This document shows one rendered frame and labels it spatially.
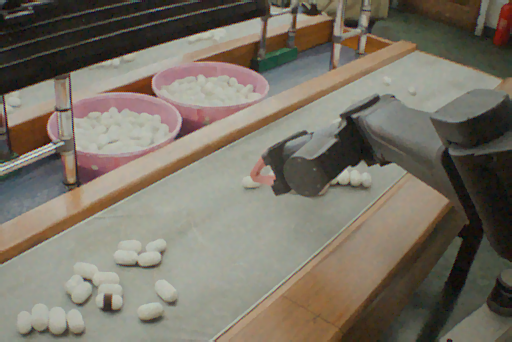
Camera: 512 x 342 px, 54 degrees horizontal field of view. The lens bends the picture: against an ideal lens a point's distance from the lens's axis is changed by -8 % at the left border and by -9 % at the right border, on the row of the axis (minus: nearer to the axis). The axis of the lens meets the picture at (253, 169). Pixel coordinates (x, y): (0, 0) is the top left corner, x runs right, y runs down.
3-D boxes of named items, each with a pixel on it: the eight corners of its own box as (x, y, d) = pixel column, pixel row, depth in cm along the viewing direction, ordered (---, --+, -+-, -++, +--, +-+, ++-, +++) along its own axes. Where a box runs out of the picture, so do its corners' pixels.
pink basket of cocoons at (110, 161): (200, 146, 117) (202, 105, 112) (144, 213, 95) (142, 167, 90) (95, 122, 122) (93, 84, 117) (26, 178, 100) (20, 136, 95)
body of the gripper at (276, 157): (257, 155, 77) (294, 139, 72) (297, 132, 84) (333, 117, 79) (277, 196, 77) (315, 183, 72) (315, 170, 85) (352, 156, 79)
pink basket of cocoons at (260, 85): (287, 120, 130) (291, 84, 126) (212, 160, 112) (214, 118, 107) (205, 87, 144) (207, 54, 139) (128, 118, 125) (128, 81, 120)
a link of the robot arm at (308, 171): (413, 147, 69) (382, 90, 68) (379, 190, 61) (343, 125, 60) (345, 172, 78) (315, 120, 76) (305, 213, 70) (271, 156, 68)
